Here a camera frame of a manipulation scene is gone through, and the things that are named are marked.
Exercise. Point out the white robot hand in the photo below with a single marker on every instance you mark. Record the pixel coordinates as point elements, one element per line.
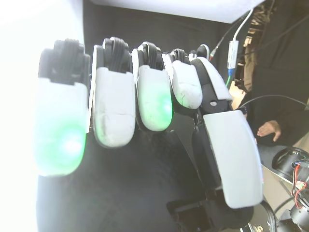
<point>113,101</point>

